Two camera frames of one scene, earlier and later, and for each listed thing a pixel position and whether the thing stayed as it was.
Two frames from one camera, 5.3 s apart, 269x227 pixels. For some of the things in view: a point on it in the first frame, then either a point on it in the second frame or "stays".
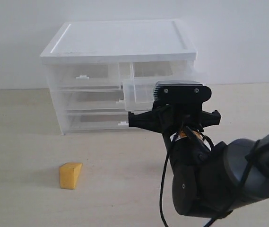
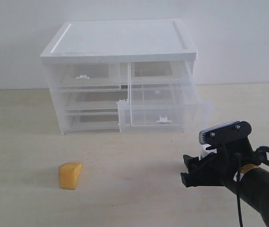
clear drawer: (85, 76) stays
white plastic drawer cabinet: (98, 71) stays
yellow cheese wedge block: (68, 173) stays
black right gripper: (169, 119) -> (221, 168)
